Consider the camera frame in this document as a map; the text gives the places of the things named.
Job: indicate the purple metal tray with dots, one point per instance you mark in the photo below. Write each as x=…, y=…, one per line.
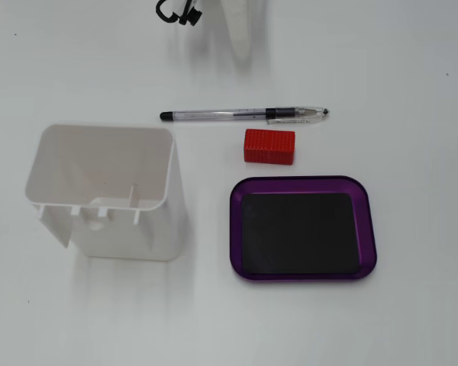
x=366, y=228

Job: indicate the red ribbed plastic block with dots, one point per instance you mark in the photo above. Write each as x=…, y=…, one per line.
x=269, y=146

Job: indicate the white plastic pen holder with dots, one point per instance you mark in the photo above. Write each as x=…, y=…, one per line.
x=99, y=167

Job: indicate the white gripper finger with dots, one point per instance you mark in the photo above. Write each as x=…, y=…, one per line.
x=238, y=26

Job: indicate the clear black ballpoint pen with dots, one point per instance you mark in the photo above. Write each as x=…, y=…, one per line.
x=221, y=114

